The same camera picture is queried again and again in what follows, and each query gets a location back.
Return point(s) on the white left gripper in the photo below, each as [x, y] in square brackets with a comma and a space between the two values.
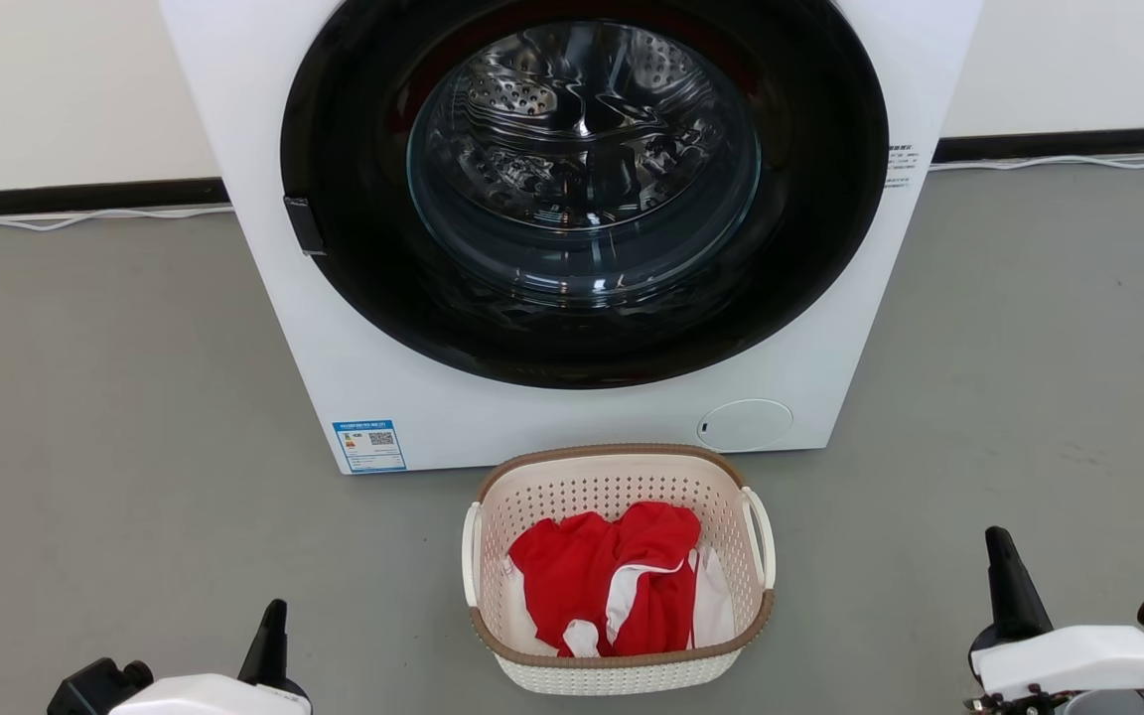
[205, 697]

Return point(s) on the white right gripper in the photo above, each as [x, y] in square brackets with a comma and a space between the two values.
[1078, 660]

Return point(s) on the cream perforated laundry basket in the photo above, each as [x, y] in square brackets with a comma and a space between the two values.
[612, 677]

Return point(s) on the blue energy label sticker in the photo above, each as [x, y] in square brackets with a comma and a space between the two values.
[369, 447]

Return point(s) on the white front-load washing machine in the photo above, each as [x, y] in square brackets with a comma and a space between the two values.
[393, 407]

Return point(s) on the red garment with white stripe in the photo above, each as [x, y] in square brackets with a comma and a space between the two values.
[572, 576]

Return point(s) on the round white filter cover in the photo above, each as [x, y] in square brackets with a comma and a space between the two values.
[746, 425]

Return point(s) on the black round glass door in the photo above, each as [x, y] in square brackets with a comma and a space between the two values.
[582, 348]

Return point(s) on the small printed text sticker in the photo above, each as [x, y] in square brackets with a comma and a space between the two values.
[901, 166]

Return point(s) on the black baseboard strip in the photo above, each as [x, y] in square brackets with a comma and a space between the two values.
[75, 197]
[1069, 144]

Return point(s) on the steel washing drum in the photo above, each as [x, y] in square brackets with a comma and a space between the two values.
[582, 129]

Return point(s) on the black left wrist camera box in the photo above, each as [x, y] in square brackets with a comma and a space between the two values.
[90, 690]

